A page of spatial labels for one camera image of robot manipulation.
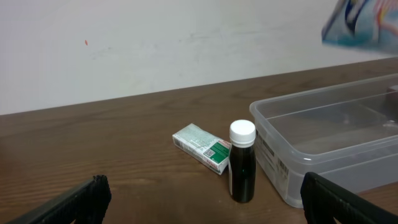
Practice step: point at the white green medicine box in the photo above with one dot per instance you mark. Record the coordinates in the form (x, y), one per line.
(208, 149)

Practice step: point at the dark bottle white cap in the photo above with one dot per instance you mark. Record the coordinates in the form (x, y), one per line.
(242, 160)

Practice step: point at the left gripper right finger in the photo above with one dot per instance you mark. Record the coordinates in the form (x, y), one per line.
(326, 202)

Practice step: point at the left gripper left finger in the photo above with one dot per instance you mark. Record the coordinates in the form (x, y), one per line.
(86, 203)

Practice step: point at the clear plastic container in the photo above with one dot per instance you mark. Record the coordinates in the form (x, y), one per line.
(345, 133)

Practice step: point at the blue medicine box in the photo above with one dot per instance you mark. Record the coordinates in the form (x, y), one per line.
(363, 24)

